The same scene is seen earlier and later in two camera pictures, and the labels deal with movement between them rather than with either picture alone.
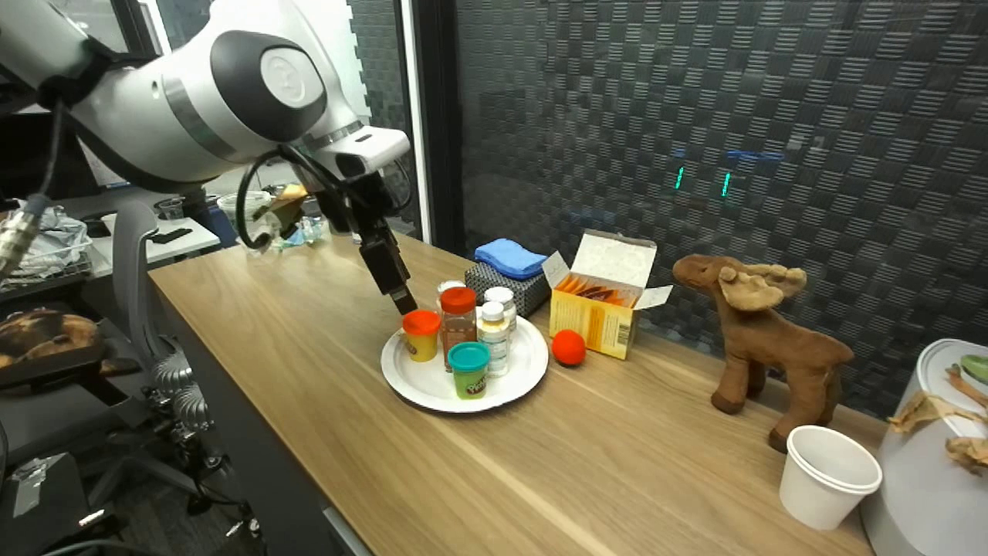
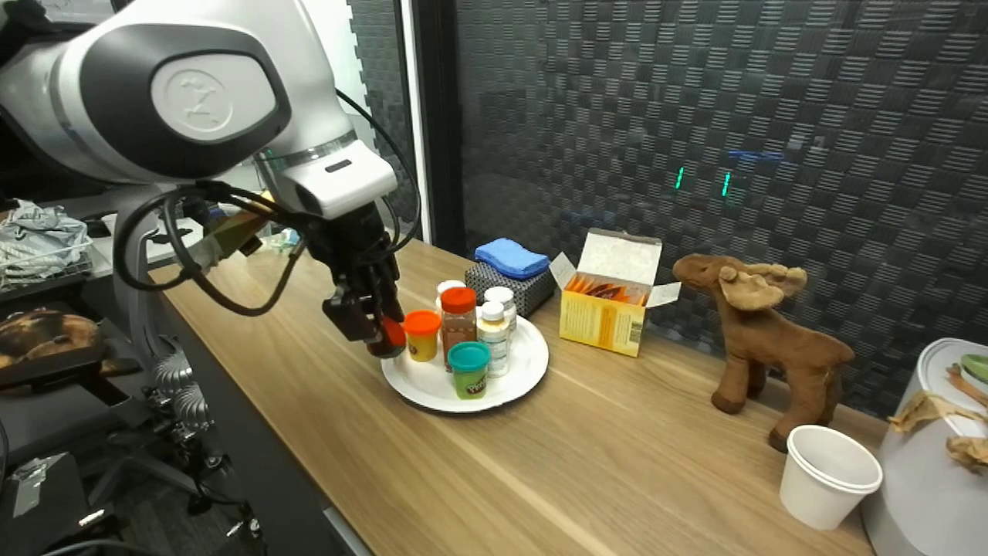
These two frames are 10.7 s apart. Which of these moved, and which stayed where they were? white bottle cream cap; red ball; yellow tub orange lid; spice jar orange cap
Moved: red ball
Stayed: yellow tub orange lid; spice jar orange cap; white bottle cream cap
